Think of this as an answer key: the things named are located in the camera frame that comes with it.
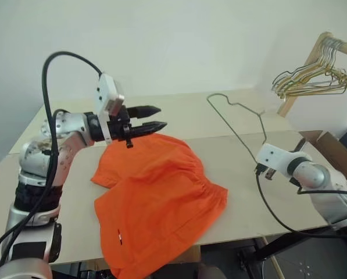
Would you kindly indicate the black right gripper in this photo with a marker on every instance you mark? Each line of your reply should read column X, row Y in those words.
column 268, row 173

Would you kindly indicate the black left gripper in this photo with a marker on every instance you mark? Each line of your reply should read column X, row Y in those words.
column 119, row 128

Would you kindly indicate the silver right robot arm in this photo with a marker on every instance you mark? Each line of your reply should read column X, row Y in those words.
column 314, row 174

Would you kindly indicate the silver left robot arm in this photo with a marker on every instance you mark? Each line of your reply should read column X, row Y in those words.
column 65, row 125

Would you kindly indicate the orange shorts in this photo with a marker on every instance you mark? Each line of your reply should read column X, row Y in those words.
column 161, row 191

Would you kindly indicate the wooden hanger rack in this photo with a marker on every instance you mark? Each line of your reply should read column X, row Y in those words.
column 309, row 62

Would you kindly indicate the brown cardboard box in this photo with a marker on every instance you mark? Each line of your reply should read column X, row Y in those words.
column 333, row 145

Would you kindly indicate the thin wooden stick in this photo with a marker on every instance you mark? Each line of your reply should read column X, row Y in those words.
column 273, row 260

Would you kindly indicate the dark round base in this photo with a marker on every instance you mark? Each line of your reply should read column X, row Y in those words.
column 309, row 268

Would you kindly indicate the dark rounded shape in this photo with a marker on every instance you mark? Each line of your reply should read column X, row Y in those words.
column 211, row 271

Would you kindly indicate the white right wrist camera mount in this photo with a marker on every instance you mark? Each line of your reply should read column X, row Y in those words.
column 273, row 158

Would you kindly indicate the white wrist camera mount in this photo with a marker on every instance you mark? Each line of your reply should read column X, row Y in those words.
column 273, row 158
column 107, row 88

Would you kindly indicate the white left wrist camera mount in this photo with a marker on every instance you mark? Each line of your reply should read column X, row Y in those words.
column 107, row 88

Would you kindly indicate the black table frame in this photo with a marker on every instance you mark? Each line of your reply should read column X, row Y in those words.
column 289, row 242

